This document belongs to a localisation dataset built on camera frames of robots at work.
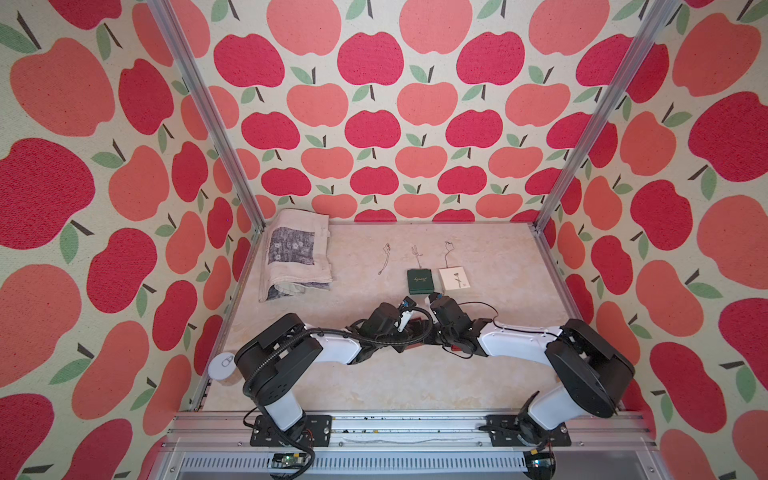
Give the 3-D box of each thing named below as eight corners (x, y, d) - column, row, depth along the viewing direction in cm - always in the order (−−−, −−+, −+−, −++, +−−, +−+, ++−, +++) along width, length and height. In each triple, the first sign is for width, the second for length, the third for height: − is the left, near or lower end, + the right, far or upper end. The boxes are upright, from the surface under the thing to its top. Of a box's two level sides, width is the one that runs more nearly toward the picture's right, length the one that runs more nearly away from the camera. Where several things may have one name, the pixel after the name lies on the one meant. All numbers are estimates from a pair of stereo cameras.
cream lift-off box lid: (444, 291, 103) (446, 286, 100) (439, 273, 108) (440, 268, 105) (468, 288, 104) (470, 283, 101) (461, 270, 109) (463, 265, 106)
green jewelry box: (408, 294, 102) (409, 289, 100) (407, 273, 108) (407, 268, 106) (433, 294, 102) (434, 289, 100) (430, 273, 108) (431, 268, 106)
